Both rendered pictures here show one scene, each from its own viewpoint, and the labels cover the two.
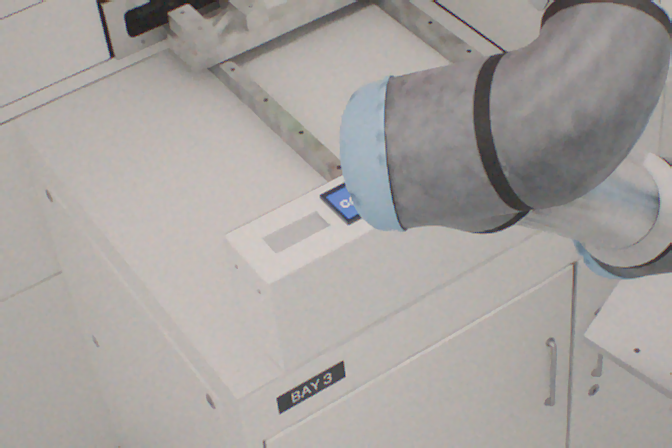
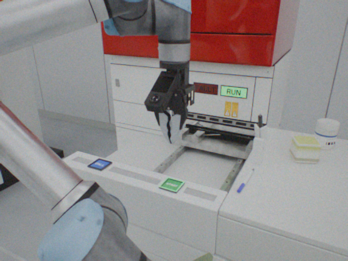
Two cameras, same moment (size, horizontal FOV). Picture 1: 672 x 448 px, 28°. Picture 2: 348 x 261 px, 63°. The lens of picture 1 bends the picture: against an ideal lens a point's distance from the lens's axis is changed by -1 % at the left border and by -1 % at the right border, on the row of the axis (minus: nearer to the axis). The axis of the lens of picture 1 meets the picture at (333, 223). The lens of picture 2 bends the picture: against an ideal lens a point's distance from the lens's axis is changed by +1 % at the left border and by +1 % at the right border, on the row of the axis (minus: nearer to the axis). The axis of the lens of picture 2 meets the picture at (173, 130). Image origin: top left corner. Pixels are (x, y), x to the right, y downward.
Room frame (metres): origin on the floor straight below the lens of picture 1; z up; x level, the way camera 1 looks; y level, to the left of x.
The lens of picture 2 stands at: (0.83, -0.81, 1.41)
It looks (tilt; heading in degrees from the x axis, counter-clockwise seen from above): 22 degrees down; 55
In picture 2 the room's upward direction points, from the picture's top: straight up
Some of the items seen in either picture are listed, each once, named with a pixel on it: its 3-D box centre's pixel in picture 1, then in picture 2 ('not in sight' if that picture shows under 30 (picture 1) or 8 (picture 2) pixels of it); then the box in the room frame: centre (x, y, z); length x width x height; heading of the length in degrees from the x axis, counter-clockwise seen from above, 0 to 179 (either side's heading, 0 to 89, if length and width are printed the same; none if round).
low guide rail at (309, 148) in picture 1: (284, 124); (166, 163); (1.39, 0.05, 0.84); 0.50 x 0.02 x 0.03; 28
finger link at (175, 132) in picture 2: not in sight; (179, 126); (1.23, -0.26, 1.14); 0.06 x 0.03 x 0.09; 28
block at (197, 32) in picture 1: (192, 28); (182, 133); (1.55, 0.16, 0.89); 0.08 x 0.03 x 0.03; 28
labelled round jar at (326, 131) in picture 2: not in sight; (325, 133); (1.80, -0.36, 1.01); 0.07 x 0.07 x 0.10
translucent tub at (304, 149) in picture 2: not in sight; (304, 149); (1.66, -0.37, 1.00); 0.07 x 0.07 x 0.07; 48
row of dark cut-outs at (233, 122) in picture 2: not in sight; (214, 119); (1.68, 0.09, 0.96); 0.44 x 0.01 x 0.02; 118
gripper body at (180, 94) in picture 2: not in sight; (175, 85); (1.23, -0.24, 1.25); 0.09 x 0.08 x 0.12; 28
